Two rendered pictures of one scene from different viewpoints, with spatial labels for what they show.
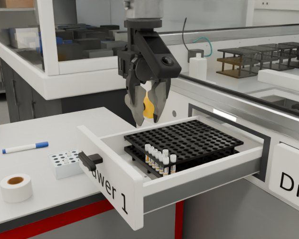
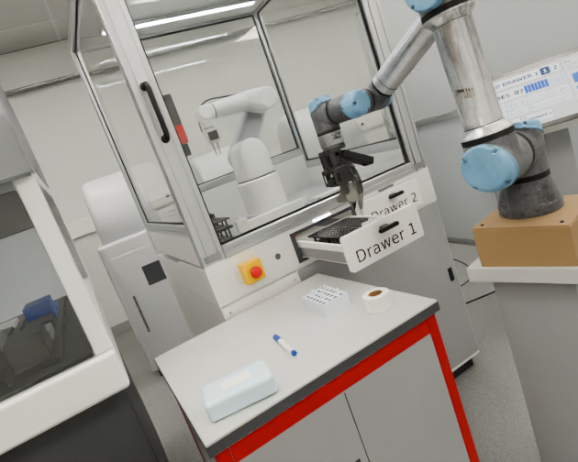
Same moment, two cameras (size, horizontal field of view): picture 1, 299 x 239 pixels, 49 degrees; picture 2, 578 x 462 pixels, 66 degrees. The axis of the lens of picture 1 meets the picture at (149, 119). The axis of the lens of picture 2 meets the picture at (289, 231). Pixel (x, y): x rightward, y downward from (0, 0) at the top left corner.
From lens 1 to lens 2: 1.58 m
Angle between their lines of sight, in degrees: 80
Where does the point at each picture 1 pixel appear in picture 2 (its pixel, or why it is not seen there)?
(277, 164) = (367, 212)
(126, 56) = (343, 168)
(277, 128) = not seen: hidden behind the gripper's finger
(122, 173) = (405, 211)
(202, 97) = (300, 219)
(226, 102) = (320, 207)
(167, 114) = (270, 264)
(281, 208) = not seen: hidden behind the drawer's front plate
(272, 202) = not seen: hidden behind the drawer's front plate
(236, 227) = (362, 280)
